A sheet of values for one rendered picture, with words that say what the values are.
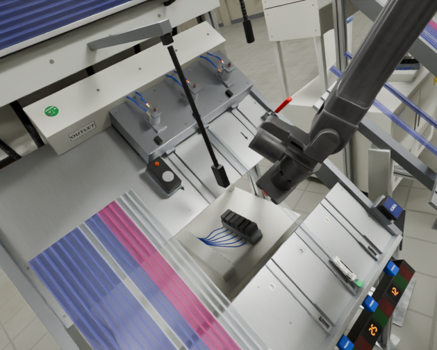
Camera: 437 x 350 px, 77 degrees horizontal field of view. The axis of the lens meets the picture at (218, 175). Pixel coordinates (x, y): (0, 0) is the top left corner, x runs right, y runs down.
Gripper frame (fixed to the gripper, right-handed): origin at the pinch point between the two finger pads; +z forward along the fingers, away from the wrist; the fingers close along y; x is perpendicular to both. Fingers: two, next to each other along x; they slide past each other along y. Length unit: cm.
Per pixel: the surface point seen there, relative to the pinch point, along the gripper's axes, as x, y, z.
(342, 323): 30.2, 9.9, -1.3
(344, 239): 21.5, -6.3, 1.7
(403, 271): 37.9, -12.9, 3.0
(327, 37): -70, -273, 155
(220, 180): -7.6, 12.5, -13.9
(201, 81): -30.3, -5.6, -4.5
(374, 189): 25.5, -37.5, 17.4
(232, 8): -485, -678, 586
